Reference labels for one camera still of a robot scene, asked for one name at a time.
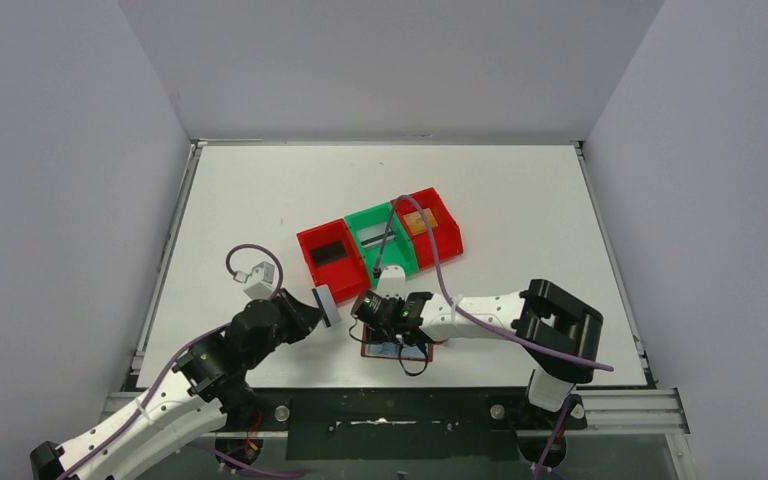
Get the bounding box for red leather card holder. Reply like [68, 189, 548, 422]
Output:
[361, 337, 436, 364]

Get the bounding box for dark grey card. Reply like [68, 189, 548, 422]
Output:
[312, 284, 342, 328]

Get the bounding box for red plastic bin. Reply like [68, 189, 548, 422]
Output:
[296, 219, 371, 304]
[395, 187, 464, 270]

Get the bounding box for grey card with stripe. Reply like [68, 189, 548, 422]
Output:
[357, 227, 395, 248]

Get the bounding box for green plastic bin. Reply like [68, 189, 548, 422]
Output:
[344, 202, 420, 283]

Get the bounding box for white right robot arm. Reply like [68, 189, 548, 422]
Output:
[351, 279, 611, 427]

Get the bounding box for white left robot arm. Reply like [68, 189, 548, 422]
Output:
[30, 288, 341, 479]

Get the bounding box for black card in bin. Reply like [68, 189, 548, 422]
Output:
[310, 241, 347, 268]

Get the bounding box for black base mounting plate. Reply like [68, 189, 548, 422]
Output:
[188, 387, 591, 463]

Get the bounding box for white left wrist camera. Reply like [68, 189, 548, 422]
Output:
[232, 261, 283, 300]

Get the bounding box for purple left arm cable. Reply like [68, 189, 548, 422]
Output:
[55, 244, 306, 480]

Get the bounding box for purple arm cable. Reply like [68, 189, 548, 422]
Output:
[371, 194, 615, 480]
[55, 244, 306, 480]

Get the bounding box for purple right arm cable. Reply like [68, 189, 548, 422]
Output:
[371, 194, 615, 480]

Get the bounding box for aluminium table edge rail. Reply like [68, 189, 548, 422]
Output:
[128, 139, 204, 376]

